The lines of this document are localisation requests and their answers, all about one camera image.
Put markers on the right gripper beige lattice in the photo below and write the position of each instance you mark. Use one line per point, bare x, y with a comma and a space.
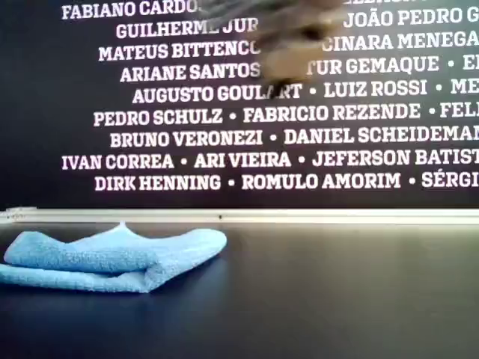
295, 52

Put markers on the light blue microfiber cloth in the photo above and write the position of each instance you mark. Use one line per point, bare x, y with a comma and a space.
112, 258

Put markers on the aluminium table edge frame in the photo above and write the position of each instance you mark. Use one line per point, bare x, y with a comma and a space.
337, 216

